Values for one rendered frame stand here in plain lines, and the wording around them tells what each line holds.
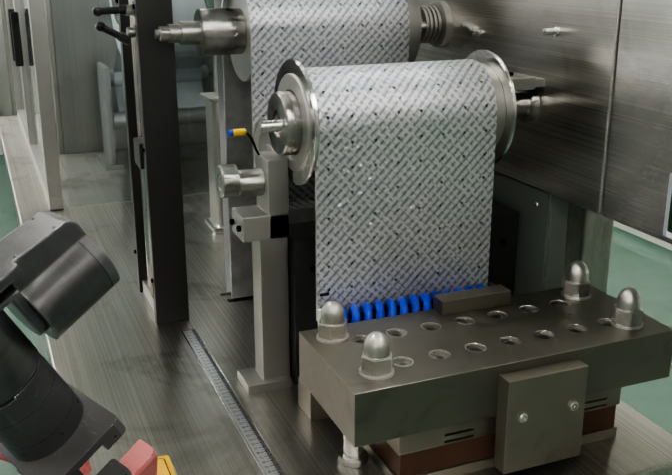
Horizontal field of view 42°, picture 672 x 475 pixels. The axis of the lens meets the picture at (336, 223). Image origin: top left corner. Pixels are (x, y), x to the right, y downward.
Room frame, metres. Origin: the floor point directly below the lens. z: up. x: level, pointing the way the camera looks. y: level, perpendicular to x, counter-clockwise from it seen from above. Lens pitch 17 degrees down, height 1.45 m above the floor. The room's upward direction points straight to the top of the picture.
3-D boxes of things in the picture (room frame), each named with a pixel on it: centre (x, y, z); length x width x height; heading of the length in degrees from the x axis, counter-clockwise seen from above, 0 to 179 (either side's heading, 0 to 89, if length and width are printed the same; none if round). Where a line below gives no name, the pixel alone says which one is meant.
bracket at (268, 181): (1.04, 0.10, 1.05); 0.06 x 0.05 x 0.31; 112
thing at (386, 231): (1.01, -0.09, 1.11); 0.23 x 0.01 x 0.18; 112
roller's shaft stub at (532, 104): (1.13, -0.22, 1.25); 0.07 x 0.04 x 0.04; 112
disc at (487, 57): (1.12, -0.19, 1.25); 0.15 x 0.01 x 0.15; 22
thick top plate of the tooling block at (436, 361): (0.92, -0.17, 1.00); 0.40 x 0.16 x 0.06; 112
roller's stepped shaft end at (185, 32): (1.22, 0.22, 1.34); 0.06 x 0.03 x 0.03; 112
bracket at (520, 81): (1.13, -0.23, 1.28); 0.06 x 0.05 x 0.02; 112
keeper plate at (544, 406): (0.84, -0.22, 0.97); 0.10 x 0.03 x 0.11; 112
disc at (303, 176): (1.02, 0.05, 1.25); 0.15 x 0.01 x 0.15; 22
